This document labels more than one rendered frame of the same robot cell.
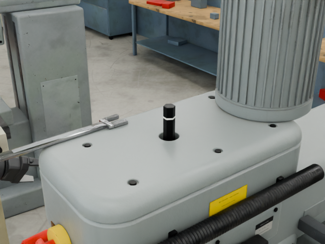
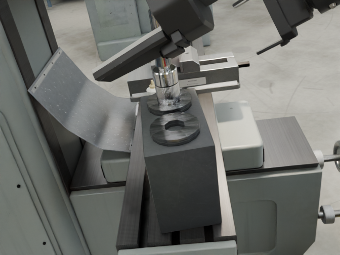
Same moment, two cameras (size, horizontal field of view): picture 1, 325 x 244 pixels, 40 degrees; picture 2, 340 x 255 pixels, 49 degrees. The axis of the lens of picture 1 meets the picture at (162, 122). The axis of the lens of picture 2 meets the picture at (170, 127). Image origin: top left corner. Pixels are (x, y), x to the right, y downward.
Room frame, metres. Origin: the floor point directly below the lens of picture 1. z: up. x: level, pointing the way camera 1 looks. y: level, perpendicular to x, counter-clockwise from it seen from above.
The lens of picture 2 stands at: (1.50, 0.66, 1.48)
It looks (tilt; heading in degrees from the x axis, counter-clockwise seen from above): 32 degrees down; 223
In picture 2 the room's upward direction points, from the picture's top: 9 degrees counter-clockwise
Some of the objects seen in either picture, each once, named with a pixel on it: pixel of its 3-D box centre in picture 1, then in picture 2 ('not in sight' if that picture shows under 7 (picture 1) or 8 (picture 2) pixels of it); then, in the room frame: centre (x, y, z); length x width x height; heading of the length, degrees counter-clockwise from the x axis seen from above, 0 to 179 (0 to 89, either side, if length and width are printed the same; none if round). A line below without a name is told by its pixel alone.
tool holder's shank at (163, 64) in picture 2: not in sight; (159, 40); (1.01, 0.22, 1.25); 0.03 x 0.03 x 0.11
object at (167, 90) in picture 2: not in sight; (167, 86); (1.01, 0.22, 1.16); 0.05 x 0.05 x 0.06
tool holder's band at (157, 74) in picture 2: not in sight; (164, 71); (1.01, 0.22, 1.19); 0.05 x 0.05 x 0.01
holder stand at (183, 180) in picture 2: not in sight; (178, 154); (1.04, 0.26, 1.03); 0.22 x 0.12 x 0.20; 43
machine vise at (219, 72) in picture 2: not in sight; (181, 70); (0.63, -0.04, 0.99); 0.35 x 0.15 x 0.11; 128
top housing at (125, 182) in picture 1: (174, 170); not in sight; (0.73, -0.02, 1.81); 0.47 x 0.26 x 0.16; 127
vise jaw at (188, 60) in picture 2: not in sight; (188, 58); (0.62, -0.02, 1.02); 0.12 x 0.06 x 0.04; 38
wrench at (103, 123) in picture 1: (65, 136); not in sight; (0.71, 0.17, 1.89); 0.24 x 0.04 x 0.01; 128
